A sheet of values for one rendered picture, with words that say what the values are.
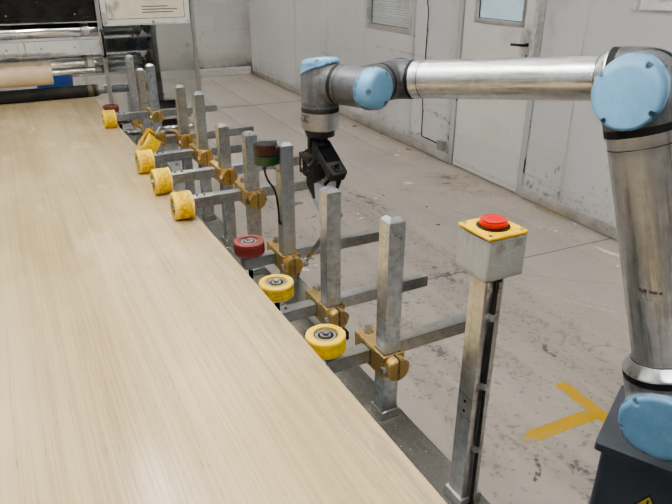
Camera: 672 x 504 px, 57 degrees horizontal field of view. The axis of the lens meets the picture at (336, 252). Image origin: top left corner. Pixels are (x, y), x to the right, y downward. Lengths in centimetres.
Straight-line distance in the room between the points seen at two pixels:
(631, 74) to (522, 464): 154
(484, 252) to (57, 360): 79
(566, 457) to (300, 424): 153
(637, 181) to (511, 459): 140
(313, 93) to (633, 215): 73
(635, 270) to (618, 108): 29
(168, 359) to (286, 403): 26
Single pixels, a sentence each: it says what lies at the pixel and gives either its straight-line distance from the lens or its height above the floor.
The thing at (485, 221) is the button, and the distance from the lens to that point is 89.
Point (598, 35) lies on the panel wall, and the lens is 426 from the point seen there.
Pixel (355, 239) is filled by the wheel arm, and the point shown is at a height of 85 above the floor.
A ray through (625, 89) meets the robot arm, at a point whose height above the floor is 138.
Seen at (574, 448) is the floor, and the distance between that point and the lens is 245.
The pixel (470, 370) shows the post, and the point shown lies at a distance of 100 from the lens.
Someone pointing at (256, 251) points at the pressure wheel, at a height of 89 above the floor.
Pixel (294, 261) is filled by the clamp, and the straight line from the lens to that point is 161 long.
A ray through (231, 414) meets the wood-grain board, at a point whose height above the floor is 90.
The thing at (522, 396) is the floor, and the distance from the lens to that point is 263.
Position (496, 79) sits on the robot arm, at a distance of 137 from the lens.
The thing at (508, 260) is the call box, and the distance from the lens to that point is 90.
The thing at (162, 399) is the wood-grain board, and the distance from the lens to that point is 109.
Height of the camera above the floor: 155
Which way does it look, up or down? 25 degrees down
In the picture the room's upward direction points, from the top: straight up
